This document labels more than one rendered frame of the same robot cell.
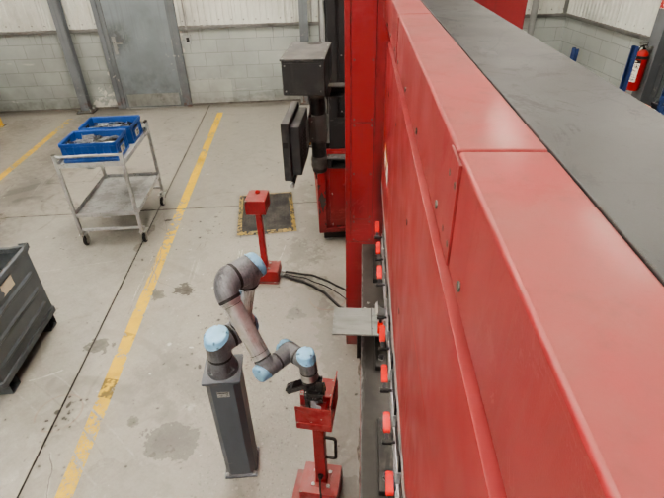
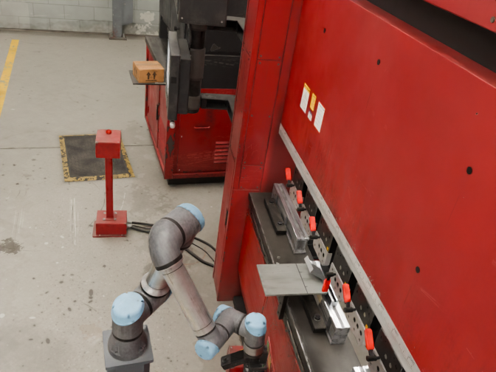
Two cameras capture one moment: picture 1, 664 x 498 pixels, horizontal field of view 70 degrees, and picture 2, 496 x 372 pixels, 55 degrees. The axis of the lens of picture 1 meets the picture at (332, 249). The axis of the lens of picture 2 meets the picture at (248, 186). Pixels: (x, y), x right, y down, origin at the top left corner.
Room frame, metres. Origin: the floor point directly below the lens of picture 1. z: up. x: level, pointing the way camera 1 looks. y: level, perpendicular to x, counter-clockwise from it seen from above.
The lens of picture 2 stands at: (0.29, 0.61, 2.35)
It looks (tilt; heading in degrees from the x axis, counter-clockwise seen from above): 31 degrees down; 341
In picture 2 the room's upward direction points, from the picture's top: 9 degrees clockwise
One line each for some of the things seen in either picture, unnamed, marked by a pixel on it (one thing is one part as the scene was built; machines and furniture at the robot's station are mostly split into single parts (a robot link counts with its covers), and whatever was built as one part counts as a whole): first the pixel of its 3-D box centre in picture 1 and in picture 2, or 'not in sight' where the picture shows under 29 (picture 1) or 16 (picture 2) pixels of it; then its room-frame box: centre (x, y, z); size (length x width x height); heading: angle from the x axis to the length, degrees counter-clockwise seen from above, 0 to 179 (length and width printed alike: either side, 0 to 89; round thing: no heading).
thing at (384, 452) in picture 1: (384, 454); not in sight; (1.05, -0.18, 0.89); 0.30 x 0.05 x 0.03; 176
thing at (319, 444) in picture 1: (319, 447); not in sight; (1.42, 0.08, 0.39); 0.05 x 0.05 x 0.54; 80
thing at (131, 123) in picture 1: (112, 129); not in sight; (4.63, 2.16, 0.92); 0.50 x 0.36 x 0.18; 93
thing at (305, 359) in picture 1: (306, 361); (254, 329); (1.37, 0.12, 1.04); 0.09 x 0.08 x 0.11; 46
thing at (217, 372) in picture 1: (220, 361); (127, 336); (1.59, 0.54, 0.82); 0.15 x 0.15 x 0.10
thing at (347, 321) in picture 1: (361, 321); (291, 279); (1.66, -0.13, 1.00); 0.26 x 0.18 x 0.01; 86
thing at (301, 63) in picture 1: (310, 121); (194, 54); (2.93, 0.11, 1.53); 0.51 x 0.25 x 0.85; 175
